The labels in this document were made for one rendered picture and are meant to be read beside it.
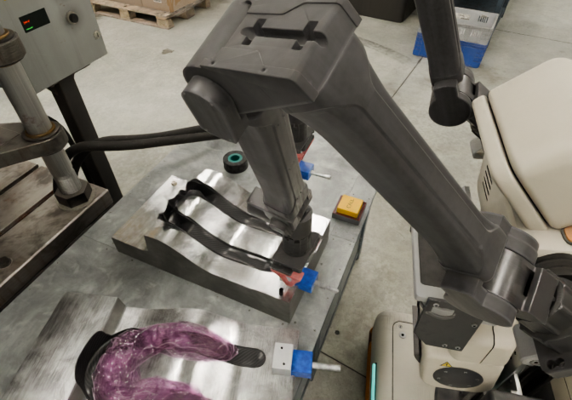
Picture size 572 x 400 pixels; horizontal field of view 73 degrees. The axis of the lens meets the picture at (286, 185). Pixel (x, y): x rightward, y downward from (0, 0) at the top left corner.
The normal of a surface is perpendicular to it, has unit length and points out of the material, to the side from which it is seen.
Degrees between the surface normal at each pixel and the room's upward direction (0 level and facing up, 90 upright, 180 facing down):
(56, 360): 0
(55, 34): 90
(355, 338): 0
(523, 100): 42
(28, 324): 0
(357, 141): 113
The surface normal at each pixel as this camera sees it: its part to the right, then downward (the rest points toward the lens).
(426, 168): 0.59, 0.07
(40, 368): 0.00, -0.73
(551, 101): -0.66, -0.62
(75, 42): 0.91, 0.28
